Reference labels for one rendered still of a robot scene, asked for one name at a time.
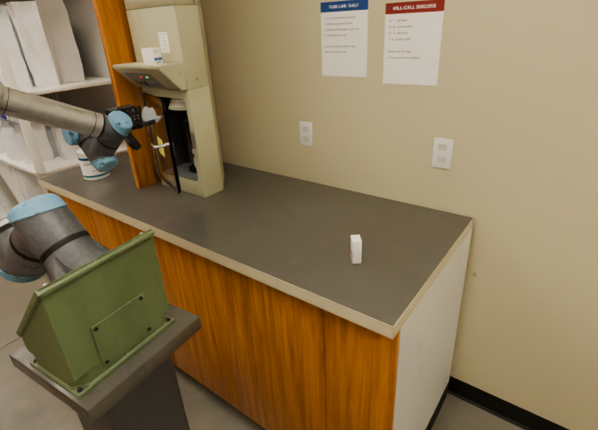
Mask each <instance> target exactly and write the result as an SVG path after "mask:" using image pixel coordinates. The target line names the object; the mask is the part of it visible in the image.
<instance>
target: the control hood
mask: <svg viewBox="0 0 598 430"><path fill-rule="evenodd" d="M112 67H113V69H115V70H116V71H117V72H119V73H120V74H121V75H122V76H124V77H125V78H126V79H128V80H129V81H130V82H131V83H133V84H134V85H135V86H138V87H148V88H159V89H170V90H181V91H184V90H187V85H186V78H185V73H184V67H183V64H182V63H164V62H163V63H162V64H157V65H144V62H131V63H123V64H116V65H113V66H112ZM123 73H137V74H150V75H152V76H153V77H154V78H155V79H156V80H157V81H158V82H159V83H160V84H161V85H163V86H164V87H165V88H161V87H150V86H139V85H137V84H135V82H134V81H132V80H131V79H130V78H129V77H127V76H126V75H125V74H123Z"/></svg>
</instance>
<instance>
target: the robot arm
mask: <svg viewBox="0 0 598 430"><path fill-rule="evenodd" d="M137 107H138V109H137ZM0 114H1V115H5V116H8V117H12V118H19V119H23V120H27V121H30V122H34V123H38V124H42V125H46V126H53V127H57V128H60V129H61V131H62V135H63V138H64V140H65V141H66V143H68V144H69V145H71V146H73V145H78V146H79V147H80V148H81V150H82V151H83V153H84V154H85V155H86V156H87V158H88V159H89V161H90V162H91V164H92V165H93V167H94V168H95V169H96V170H97V171H98V172H107V171H109V170H111V169H112V168H114V167H115V166H116V165H117V159H116V156H114V154H115V153H116V151H117V149H118V148H119V146H120V144H121V143H122V142H123V140H125V141H126V143H127V144H128V146H129V147H130V148H131V149H133V150H138V149H139V148H140V147H141V145H140V143H139V142H138V141H137V140H136V139H135V137H134V136H133V135H132V133H131V132H130V131H131V130H135V129H140V128H143V127H145V126H151V125H154V124H156V123H157V122H158V121H159V120H160V119H161V118H162V116H157V114H156V112H155V110H154V109H153V108H148V107H144V108H143V110H142V113H141V106H136V107H134V105H131V104H128V105H124V106H119V107H117V109H113V110H105V114H106V115H104V114H101V113H98V112H94V111H91V110H86V109H82V108H79V107H76V106H73V105H69V104H67V103H63V102H60V101H55V100H51V99H48V98H45V97H42V96H38V95H35V94H32V93H26V92H23V91H20V90H17V89H13V88H11V87H7V86H4V85H3V84H2V82H1V81H0ZM109 251H110V249H108V248H106V247H104V246H103V245H102V244H101V243H99V242H98V241H96V240H95V239H93V237H92V236H91V235H90V234H89V232H88V231H87V230H86V229H85V227H84V226H83V225H82V224H81V223H80V222H79V220H78V219H77V217H76V216H75V215H74V214H73V212H72V211H71V210H70V209H69V207H68V206H67V203H65V202H64V201H63V200H62V199H61V197H60V196H58V195H56V194H53V193H46V194H42V195H39V196H35V197H34V198H31V199H27V200H25V201H23V202H21V203H19V201H18V200H17V199H16V198H15V196H14V195H13V193H12V191H11V189H10V188H9V186H8V185H7V183H6V182H5V180H4V178H3V177H2V176H1V175H0V276H2V277H3V278H4V279H6V280H9V281H14V282H18V283H26V282H31V281H34V280H38V279H40V278H41V277H42V276H44V274H45V273H47V275H48V278H49V281H50V283H51V282H53V281H54V280H57V279H58V278H60V277H62V276H64V275H65V274H67V273H69V272H72V271H74V270H75V269H77V268H78V267H80V266H82V265H84V264H87V263H89V262H90V261H92V260H93V259H95V258H97V257H99V256H102V255H103V254H105V253H107V252H109Z"/></svg>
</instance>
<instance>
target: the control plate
mask: <svg viewBox="0 0 598 430"><path fill-rule="evenodd" d="M123 74H125V75H126V76H127V77H129V78H130V79H131V80H132V81H134V82H135V84H137V85H139V86H150V87H161V88H165V87H164V86H163V85H161V84H160V83H159V82H158V81H157V80H156V79H155V78H154V77H153V76H152V75H150V74H137V73H123ZM141 77H142V78H141ZM147 77H148V78H147ZM142 81H145V82H146V83H147V84H148V85H146V84H144V83H143V82H142ZM136 82H138V83H136ZM140 82H142V84H140ZM149 83H150V84H149ZM152 83H153V84H154V85H153V84H152ZM155 83H157V85H155Z"/></svg>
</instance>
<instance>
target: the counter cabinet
mask: <svg viewBox="0 0 598 430"><path fill-rule="evenodd" d="M47 190H48V189H47ZM48 193H53V194H56V195H58V196H60V197H61V199H62V200H63V201H64V202H65V203H67V206H68V207H69V209H70V210H71V211H72V212H73V214H74V215H75V216H76V217H77V219H78V220H79V222H80V223H81V224H82V225H83V226H84V227H85V229H86V230H87V231H88V232H89V234H90V235H91V236H92V237H93V239H95V240H96V241H98V242H99V243H101V244H102V245H103V246H104V247H106V248H108V249H110V250H112V249H114V248H115V247H118V246H120V245H122V244H124V243H126V242H127V241H128V240H130V239H133V238H135V237H137V236H139V235H138V234H139V233H140V232H145V231H142V230H140V229H137V228H135V227H133V226H132V225H129V224H127V223H123V222H121V221H119V220H118V219H115V218H113V217H111V216H108V215H105V214H103V213H101V212H99V211H97V210H94V209H92V208H90V207H87V206H85V205H83V204H80V203H78V202H76V201H74V200H72V199H68V198H66V197H64V196H62V195H60V194H58V193H56V192H53V191H50V190H48ZM472 231H473V228H472V229H471V230H470V231H469V233H468V234H467V235H466V237H465V239H464V240H463V241H462V243H461V244H460V246H459V247H458V249H457V250H456V252H455V253H454V255H453V256H451V258H450V259H449V261H448V262H447V264H446V265H445V267H444V268H443V269H442V271H441V272H440V274H439V276H438V277H437V278H436V280H435V281H434V283H433V284H432V285H431V286H430V288H429V289H428V290H427V292H426V293H425V295H424V297H423V298H422V299H421V301H420V302H419V304H418V305H417V306H416V308H415V310H414V311H413V312H412V313H411V314H410V316H409V317H408V319H407V320H406V322H405V323H404V325H403V326H402V327H401V329H400V331H399V332H398V333H397V335H396V336H395V338H394V339H390V338H389V337H385V336H383V335H381V334H378V333H376V332H375V331H373V330H370V329H367V328H364V327H362V326H360V325H358V324H356V323H354V322H352V321H349V320H346V319H344V318H342V317H340V316H337V315H335V314H333V313H331V312H328V311H326V310H323V309H321V308H319V307H318V306H315V305H313V304H309V303H307V302H305V301H303V300H301V299H299V298H297V297H294V296H291V295H289V294H287V293H285V292H282V291H280V290H278V289H276V288H273V287H271V286H268V285H266V284H264V283H262V282H260V281H258V280H254V279H252V278H250V277H247V276H246V275H244V274H242V273H239V272H236V271H233V270H232V269H230V268H227V267H225V266H223V265H221V264H218V263H216V262H213V261H211V260H209V259H207V258H204V257H203V256H199V255H197V254H195V253H192V252H190V251H189V250H187V249H184V248H182V247H178V246H176V245H175V244H172V243H170V242H168V241H166V240H163V239H161V238H158V237H156V236H154V235H153V240H154V244H155V249H156V252H157V256H158V263H159V267H160V271H161V275H162V279H163V282H164V286H165V291H166V297H167V302H168V303H169V304H172V305H174V306H176V307H179V308H181V309H183V310H185V311H187V312H191V313H193V314H195V315H197V316H199V318H200V323H201V329H200V330H199V331H198V332H197V333H196V334H195V335H193V336H192V337H191V338H190V339H189V340H188V341H186V342H185V343H184V344H183V345H182V346H181V347H180V348H178V349H177V350H176V351H175V352H174V353H173V354H172V358H173V362H174V365H175V366H177V367H178V368H180V369H181V370H183V371H184V372H186V373H187V374H188V375H190V376H191V377H193V378H194V379H196V380H197V381H198V382H199V383H200V384H202V385H204V386H205V387H207V388H208V389H209V390H211V391H212V392H214V393H215V394H217V395H218V396H220V397H221V398H222V399H224V400H225V401H226V402H227V403H229V404H230V405H232V406H233V407H235V408H236V409H237V410H239V411H241V412H242V413H243V414H245V415H246V416H248V417H249V418H251V419H252V420H253V421H254V422H256V423H257V424H258V425H260V426H262V427H263V428H264V429H266V430H431V429H432V426H433V424H434V422H435V419H436V418H437V416H438V414H439V412H440V409H441V406H442V404H443V402H444V401H445V399H446V397H447V392H448V387H449V376H450V370H451V364H452V358H453V352H454V346H455V341H456V334H457V323H458V318H459V312H460V306H461V301H462V295H463V289H464V283H465V272H466V266H467V260H468V255H469V248H470V243H471V237H472Z"/></svg>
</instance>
